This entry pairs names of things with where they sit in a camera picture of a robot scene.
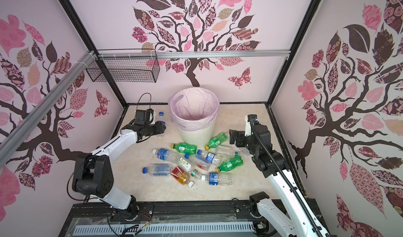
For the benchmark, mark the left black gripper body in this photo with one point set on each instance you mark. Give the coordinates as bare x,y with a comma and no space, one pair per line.
154,129

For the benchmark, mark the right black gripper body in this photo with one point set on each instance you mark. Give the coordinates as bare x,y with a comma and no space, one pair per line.
243,141

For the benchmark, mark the pepsi label bottle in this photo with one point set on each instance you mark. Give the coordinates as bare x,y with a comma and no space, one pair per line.
161,124

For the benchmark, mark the clear bottle blue label white cap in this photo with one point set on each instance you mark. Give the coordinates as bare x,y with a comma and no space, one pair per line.
166,155

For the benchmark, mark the small bottle blue label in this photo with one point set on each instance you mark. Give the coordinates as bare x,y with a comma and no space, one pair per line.
210,157

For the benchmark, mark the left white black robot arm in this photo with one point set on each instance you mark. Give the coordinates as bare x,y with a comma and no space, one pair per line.
93,175

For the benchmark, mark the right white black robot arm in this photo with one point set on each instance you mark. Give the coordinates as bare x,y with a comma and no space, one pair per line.
296,218

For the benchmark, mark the cream plastic waste bin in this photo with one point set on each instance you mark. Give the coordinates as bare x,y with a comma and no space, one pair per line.
199,137

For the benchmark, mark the clear bottle blue cap lower left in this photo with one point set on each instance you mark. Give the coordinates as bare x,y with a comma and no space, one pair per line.
158,170

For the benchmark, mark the clear bottle blue label front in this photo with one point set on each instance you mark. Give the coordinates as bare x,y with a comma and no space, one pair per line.
217,179

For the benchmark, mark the clear bottle green white label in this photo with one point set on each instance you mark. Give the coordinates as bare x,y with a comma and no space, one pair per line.
188,167

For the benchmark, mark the orange drink red label bottle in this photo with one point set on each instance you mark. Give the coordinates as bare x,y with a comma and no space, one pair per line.
181,176

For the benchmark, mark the clear bottle blue cap red label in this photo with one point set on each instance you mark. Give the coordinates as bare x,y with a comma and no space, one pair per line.
198,161

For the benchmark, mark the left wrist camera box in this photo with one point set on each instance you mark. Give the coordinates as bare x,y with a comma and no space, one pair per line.
150,116

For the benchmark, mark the black wire mesh basket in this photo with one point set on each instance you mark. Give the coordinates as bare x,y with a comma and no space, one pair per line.
125,65

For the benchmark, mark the back aluminium frame rail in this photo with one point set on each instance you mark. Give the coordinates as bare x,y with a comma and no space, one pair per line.
209,54

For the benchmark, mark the aluminium frame rail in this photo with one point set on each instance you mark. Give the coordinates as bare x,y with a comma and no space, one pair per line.
11,143
209,54

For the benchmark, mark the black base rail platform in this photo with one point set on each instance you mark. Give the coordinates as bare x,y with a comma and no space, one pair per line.
234,210

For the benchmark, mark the white slotted cable duct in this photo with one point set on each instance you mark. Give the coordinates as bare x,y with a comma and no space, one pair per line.
162,228

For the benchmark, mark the left aluminium frame rail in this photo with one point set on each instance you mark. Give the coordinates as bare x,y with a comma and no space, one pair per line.
11,143

